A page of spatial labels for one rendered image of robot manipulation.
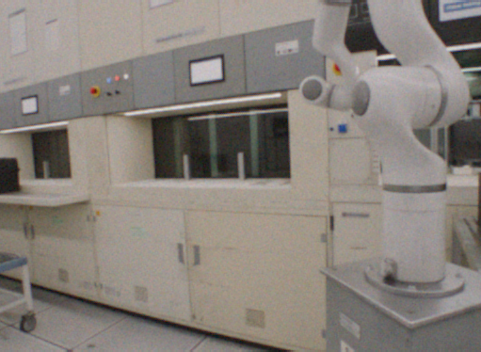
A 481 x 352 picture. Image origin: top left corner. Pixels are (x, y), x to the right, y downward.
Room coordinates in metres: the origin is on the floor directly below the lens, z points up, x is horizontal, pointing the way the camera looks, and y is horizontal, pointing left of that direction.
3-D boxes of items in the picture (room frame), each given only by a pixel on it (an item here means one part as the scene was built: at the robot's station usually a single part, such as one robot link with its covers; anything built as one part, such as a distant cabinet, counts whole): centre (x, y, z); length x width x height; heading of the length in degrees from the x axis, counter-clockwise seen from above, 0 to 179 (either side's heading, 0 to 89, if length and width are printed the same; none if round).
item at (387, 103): (0.66, -0.32, 1.07); 0.19 x 0.12 x 0.24; 102
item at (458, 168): (1.60, -1.17, 0.89); 0.22 x 0.21 x 0.04; 152
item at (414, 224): (0.67, -0.35, 0.85); 0.19 x 0.19 x 0.18
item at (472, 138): (1.60, -1.17, 1.06); 0.24 x 0.20 x 0.32; 63
